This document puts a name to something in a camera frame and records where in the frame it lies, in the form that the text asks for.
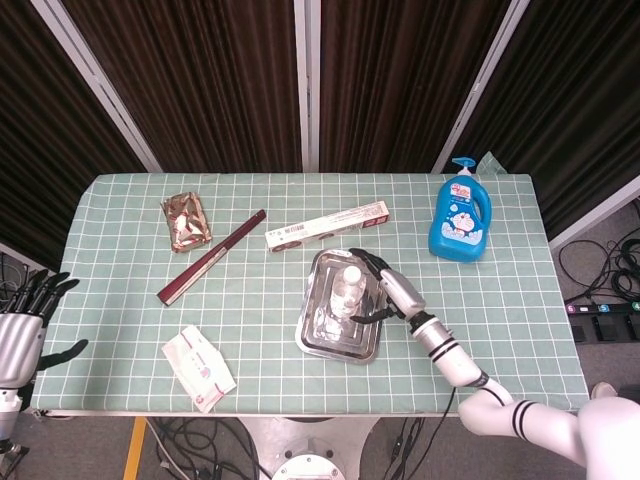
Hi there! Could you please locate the dark brown pleated curtain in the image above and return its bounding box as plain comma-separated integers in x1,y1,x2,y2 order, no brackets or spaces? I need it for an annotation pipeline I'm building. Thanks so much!
449,0,640,236
62,0,304,174
0,0,146,269
319,0,511,174

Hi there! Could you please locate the yellow floor tape strip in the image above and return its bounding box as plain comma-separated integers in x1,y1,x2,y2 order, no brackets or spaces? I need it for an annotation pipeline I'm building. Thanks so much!
122,417,149,480

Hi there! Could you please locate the stainless steel rectangular tray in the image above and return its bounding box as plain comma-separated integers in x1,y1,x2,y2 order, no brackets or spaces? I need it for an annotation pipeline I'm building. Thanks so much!
294,249,391,365

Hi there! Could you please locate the white table frame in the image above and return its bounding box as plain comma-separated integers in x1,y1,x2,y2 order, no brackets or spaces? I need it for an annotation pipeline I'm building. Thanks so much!
34,408,464,420

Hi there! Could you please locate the blue cartoon pump bottle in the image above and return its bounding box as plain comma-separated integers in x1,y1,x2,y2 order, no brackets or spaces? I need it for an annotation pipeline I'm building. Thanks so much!
428,157,491,263

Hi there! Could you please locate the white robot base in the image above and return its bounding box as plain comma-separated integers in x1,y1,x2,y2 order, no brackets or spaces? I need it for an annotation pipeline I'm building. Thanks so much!
239,417,381,480

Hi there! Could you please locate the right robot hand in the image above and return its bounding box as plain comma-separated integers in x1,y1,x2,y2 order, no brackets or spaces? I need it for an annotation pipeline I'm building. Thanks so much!
348,247,427,325

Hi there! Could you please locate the white frame post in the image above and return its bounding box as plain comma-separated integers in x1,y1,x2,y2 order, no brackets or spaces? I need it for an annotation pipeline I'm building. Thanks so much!
432,0,529,174
293,0,321,174
29,0,164,174
547,188,640,251

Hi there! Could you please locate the dark red long box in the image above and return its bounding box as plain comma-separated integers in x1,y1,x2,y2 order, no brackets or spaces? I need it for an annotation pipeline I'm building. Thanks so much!
156,209,268,307

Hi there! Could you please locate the transparent plastic water bottle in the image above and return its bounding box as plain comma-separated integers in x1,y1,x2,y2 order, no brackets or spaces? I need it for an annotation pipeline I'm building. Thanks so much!
327,266,369,321

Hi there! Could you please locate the white red baking paper box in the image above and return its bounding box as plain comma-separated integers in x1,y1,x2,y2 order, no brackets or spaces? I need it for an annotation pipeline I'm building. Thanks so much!
264,200,392,254

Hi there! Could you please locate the black floor cable bundle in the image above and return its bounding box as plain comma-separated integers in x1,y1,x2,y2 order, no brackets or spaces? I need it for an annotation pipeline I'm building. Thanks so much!
557,227,640,302
144,417,261,480

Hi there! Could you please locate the gold foil packet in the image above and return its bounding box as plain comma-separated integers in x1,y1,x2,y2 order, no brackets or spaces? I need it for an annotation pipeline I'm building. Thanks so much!
159,194,211,254

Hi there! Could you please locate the green checked tablecloth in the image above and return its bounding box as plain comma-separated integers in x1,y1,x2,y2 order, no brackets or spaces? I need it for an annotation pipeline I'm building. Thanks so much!
30,151,592,417

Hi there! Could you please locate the black numbered pedal strip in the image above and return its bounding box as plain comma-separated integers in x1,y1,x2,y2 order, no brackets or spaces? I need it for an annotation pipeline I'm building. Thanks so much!
564,298,640,344

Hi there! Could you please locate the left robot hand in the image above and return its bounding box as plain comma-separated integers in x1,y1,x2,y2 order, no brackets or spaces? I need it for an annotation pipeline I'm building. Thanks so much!
0,269,90,390

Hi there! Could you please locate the pink white wet wipes pack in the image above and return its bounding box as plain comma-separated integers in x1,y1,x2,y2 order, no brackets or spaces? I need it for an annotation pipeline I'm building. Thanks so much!
160,324,237,414

